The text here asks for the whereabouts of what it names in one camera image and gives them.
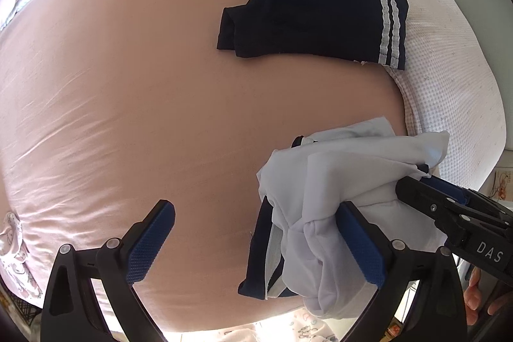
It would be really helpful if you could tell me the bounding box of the pink printed pajama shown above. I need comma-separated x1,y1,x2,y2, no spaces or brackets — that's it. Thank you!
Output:
0,211,43,296

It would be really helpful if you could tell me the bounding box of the black wire side table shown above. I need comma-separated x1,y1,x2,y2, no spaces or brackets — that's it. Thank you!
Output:
6,296,45,330

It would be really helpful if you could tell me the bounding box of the person's right hand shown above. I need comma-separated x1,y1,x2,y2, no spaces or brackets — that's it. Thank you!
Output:
464,268,495,327

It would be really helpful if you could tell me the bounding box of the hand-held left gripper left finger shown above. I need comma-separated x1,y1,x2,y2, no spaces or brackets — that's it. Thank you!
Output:
40,200,176,342

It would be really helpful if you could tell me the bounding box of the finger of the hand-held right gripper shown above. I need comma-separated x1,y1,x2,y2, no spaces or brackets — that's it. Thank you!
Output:
417,166,513,223
396,176,470,239

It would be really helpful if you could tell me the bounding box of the person's printed pajama leg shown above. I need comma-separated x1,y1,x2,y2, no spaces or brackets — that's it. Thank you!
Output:
216,306,345,342

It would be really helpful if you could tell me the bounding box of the bed with pink sheet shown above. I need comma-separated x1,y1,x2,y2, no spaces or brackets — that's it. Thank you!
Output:
0,0,509,335

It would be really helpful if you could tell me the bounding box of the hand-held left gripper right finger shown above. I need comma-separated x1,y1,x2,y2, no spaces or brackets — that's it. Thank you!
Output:
338,201,469,342

